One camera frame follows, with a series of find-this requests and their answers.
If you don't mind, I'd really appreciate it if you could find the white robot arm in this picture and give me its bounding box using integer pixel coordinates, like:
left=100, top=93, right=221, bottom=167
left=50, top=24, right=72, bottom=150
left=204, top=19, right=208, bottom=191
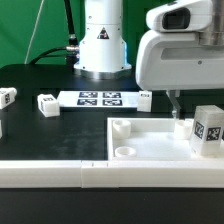
left=74, top=0, right=224, bottom=115

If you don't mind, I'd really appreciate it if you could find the white front fence wall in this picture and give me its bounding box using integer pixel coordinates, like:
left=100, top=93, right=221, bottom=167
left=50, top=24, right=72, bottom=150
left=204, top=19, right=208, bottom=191
left=0, top=160, right=224, bottom=188

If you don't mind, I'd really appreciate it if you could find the white square tabletop part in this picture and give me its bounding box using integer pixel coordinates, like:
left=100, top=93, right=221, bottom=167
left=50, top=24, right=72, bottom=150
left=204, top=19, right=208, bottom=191
left=107, top=118, right=224, bottom=161

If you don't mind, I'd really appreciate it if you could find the black horizontal cable with connector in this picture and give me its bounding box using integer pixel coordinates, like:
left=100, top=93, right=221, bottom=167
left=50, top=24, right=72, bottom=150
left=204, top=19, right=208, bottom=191
left=28, top=45, right=81, bottom=66

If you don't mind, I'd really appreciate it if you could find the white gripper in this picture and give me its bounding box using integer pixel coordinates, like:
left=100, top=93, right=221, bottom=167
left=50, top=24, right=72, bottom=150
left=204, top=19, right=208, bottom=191
left=136, top=0, right=224, bottom=119

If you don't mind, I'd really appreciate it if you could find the thin white cable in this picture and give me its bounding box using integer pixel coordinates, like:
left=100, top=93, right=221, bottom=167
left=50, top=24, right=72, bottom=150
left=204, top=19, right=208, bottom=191
left=24, top=0, right=46, bottom=65

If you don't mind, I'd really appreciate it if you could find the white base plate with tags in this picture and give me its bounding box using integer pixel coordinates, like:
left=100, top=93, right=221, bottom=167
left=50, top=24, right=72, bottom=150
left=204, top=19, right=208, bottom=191
left=57, top=91, right=138, bottom=108

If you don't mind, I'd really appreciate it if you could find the black thick cable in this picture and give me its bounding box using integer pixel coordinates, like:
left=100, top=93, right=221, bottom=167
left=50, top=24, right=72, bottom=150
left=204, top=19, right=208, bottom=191
left=63, top=0, right=80, bottom=48

